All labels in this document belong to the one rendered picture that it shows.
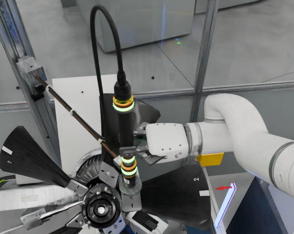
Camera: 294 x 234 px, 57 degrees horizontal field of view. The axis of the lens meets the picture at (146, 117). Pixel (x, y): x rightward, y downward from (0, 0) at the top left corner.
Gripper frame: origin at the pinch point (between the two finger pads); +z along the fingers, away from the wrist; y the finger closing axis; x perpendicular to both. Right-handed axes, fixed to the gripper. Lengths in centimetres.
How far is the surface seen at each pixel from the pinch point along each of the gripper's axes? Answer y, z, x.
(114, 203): -4.1, 4.9, -22.7
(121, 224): -5.0, 3.5, -37.3
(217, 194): 55, -71, -145
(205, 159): 21, -34, -42
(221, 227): -2, -38, -60
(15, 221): 53, 86, -148
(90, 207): -4.4, 12.3, -23.4
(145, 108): 15.1, -6.6, -2.6
